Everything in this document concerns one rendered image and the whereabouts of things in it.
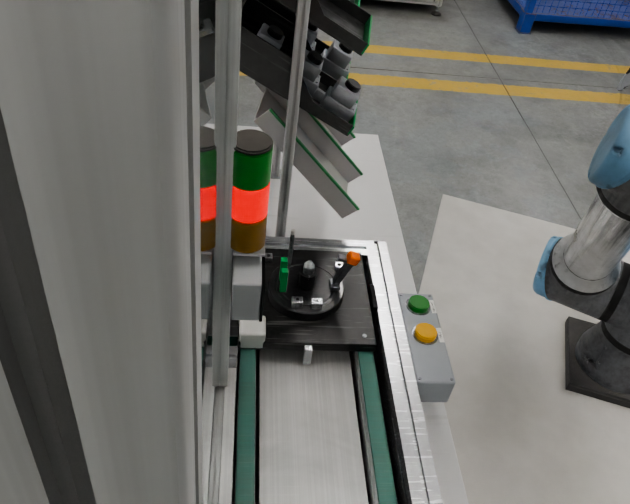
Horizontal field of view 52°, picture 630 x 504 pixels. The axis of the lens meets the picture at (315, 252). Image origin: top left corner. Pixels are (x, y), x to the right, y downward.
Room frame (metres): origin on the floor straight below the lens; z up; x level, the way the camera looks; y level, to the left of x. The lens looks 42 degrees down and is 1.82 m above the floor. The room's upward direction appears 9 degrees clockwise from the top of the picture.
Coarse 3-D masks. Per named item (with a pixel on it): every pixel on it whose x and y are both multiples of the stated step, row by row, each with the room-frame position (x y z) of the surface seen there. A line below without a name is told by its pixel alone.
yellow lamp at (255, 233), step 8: (232, 224) 0.61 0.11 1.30; (240, 224) 0.60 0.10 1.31; (248, 224) 0.60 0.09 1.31; (256, 224) 0.61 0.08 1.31; (264, 224) 0.62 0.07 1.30; (232, 232) 0.61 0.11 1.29; (240, 232) 0.60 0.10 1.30; (248, 232) 0.60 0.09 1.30; (256, 232) 0.61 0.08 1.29; (264, 232) 0.62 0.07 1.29; (232, 240) 0.61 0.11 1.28; (240, 240) 0.60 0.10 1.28; (248, 240) 0.60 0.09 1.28; (256, 240) 0.61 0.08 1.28; (264, 240) 0.62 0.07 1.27; (232, 248) 0.60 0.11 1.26; (240, 248) 0.60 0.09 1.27; (248, 248) 0.60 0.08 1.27; (256, 248) 0.61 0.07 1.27
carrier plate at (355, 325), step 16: (304, 256) 0.93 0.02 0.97; (320, 256) 0.94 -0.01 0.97; (336, 256) 0.95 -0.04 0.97; (336, 272) 0.90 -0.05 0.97; (352, 272) 0.91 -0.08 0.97; (352, 288) 0.86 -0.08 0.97; (352, 304) 0.82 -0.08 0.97; (368, 304) 0.83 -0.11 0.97; (272, 320) 0.75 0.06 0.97; (288, 320) 0.76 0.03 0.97; (320, 320) 0.77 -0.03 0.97; (336, 320) 0.78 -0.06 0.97; (352, 320) 0.78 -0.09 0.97; (368, 320) 0.79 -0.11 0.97; (272, 336) 0.72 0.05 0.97; (288, 336) 0.72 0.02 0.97; (304, 336) 0.73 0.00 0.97; (320, 336) 0.73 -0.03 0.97; (336, 336) 0.74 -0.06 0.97; (352, 336) 0.74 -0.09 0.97; (368, 336) 0.75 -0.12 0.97
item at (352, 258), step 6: (354, 252) 0.85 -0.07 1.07; (342, 258) 0.84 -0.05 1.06; (348, 258) 0.84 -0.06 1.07; (354, 258) 0.84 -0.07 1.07; (348, 264) 0.84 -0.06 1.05; (354, 264) 0.84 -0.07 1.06; (342, 270) 0.84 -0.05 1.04; (348, 270) 0.84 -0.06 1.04; (336, 276) 0.84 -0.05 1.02; (342, 276) 0.84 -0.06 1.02; (336, 282) 0.83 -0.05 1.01
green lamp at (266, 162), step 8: (272, 152) 0.63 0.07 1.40; (240, 160) 0.60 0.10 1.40; (248, 160) 0.60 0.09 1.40; (256, 160) 0.60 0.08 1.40; (264, 160) 0.61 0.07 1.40; (240, 168) 0.60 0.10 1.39; (248, 168) 0.60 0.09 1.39; (256, 168) 0.60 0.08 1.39; (264, 168) 0.61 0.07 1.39; (240, 176) 0.60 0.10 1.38; (248, 176) 0.60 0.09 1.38; (256, 176) 0.60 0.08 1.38; (264, 176) 0.61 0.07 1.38; (240, 184) 0.60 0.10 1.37; (248, 184) 0.60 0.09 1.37; (256, 184) 0.60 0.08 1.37; (264, 184) 0.61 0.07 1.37
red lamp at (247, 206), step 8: (232, 192) 0.61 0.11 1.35; (240, 192) 0.60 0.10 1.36; (248, 192) 0.60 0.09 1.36; (256, 192) 0.60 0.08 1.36; (264, 192) 0.61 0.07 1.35; (232, 200) 0.61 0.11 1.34; (240, 200) 0.60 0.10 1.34; (248, 200) 0.60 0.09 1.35; (256, 200) 0.60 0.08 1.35; (264, 200) 0.61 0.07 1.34; (232, 208) 0.61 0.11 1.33; (240, 208) 0.60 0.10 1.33; (248, 208) 0.60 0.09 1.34; (256, 208) 0.60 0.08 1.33; (264, 208) 0.61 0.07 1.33; (232, 216) 0.61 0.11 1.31; (240, 216) 0.60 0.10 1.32; (248, 216) 0.60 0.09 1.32; (256, 216) 0.60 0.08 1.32; (264, 216) 0.62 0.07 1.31
